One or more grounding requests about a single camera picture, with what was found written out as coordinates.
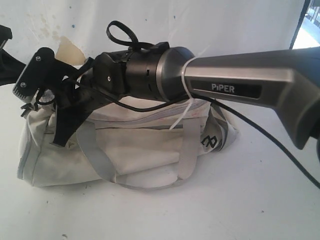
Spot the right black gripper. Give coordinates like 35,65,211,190
52,62,120,147

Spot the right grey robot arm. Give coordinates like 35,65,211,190
53,47,320,149

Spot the white fabric duffel bag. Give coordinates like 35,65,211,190
17,99,238,190

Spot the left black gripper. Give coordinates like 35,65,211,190
0,25,26,86

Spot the white cable tie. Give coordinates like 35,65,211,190
169,53,198,131

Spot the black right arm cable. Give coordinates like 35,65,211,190
72,79,320,190

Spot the black window frame post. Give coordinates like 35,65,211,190
289,0,311,49

